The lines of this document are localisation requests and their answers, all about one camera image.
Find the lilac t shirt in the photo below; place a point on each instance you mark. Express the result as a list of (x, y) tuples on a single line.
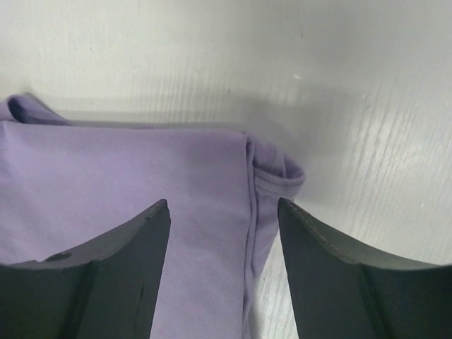
[(62, 185)]

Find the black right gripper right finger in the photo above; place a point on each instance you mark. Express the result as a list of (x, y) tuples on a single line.
[(341, 287)]

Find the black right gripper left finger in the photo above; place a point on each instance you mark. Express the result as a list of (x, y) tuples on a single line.
[(104, 288)]

